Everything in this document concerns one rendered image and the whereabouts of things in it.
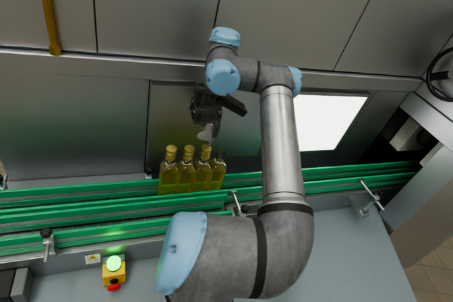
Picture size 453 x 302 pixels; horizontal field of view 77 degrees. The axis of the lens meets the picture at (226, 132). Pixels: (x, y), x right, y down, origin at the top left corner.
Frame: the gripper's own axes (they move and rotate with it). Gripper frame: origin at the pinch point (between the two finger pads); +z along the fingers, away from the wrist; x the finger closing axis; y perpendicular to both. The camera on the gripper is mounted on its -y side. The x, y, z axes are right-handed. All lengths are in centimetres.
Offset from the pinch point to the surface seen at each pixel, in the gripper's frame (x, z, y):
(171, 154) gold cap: 1.3, 5.9, 11.8
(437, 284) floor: 37, 121, -190
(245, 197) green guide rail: 4.2, 29.8, -19.8
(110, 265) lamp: 20, 36, 31
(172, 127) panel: -12.1, 6.1, 9.6
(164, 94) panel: -12.1, -8.0, 13.4
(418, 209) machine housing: 23, 27, -98
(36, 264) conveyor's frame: 15, 37, 52
